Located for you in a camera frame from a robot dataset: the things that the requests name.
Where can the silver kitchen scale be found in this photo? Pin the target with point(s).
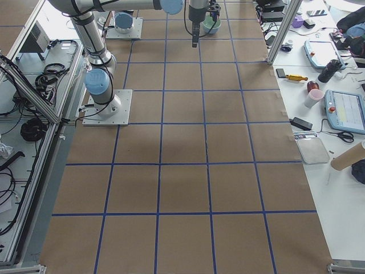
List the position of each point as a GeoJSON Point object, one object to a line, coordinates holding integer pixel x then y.
{"type": "Point", "coordinates": [311, 147]}

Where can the black water bottle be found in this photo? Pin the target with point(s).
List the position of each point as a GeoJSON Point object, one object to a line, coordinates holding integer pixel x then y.
{"type": "Point", "coordinates": [329, 70]}

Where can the teach pendant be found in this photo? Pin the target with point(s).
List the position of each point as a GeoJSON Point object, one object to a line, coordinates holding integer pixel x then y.
{"type": "Point", "coordinates": [320, 53]}
{"type": "Point", "coordinates": [345, 111]}

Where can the teach pendant near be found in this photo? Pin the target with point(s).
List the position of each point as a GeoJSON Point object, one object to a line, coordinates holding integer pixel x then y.
{"type": "Point", "coordinates": [345, 111]}

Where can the black power adapter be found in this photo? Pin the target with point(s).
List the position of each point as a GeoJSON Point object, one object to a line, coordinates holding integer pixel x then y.
{"type": "Point", "coordinates": [301, 124]}

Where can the blue bowl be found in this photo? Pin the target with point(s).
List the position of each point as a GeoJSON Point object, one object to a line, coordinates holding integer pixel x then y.
{"type": "Point", "coordinates": [212, 32]}

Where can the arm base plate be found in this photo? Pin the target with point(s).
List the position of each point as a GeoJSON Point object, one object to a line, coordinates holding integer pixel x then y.
{"type": "Point", "coordinates": [133, 33]}
{"type": "Point", "coordinates": [116, 113]}

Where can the grey control box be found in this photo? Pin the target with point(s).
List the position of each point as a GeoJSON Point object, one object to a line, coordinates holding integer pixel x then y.
{"type": "Point", "coordinates": [37, 42]}

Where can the purple box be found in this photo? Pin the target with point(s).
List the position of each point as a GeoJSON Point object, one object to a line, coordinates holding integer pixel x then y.
{"type": "Point", "coordinates": [297, 22]}

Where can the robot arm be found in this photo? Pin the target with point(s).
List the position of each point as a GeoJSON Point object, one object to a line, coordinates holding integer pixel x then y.
{"type": "Point", "coordinates": [124, 20]}
{"type": "Point", "coordinates": [99, 81]}

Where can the aluminium frame post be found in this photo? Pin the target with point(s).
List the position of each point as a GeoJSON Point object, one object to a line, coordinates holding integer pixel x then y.
{"type": "Point", "coordinates": [283, 30]}

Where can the teach pendant far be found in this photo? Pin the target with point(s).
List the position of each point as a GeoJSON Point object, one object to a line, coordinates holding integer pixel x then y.
{"type": "Point", "coordinates": [320, 53]}

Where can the cardboard tube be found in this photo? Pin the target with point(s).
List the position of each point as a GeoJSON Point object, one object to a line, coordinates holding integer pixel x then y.
{"type": "Point", "coordinates": [349, 157]}

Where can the black scissors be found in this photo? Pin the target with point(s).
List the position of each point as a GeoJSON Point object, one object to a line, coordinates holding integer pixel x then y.
{"type": "Point", "coordinates": [345, 136]}

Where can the green bowl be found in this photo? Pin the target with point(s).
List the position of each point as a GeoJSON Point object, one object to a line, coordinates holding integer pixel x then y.
{"type": "Point", "coordinates": [209, 24]}

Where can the yellow screwdriver handle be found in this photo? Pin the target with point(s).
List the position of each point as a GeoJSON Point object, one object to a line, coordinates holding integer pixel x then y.
{"type": "Point", "coordinates": [297, 78]}

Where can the white pink cup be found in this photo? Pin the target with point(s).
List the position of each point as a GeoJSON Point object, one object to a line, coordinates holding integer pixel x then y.
{"type": "Point", "coordinates": [313, 97]}

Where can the black phone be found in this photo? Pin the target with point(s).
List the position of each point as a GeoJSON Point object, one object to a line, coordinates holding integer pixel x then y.
{"type": "Point", "coordinates": [280, 73]}

